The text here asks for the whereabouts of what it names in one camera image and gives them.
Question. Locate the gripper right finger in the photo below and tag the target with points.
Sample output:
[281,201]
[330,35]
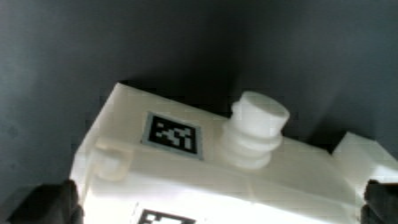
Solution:
[378,211]

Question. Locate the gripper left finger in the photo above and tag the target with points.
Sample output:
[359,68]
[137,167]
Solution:
[48,206]

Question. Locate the white cabinet body box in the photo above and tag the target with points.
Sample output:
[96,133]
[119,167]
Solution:
[177,167]

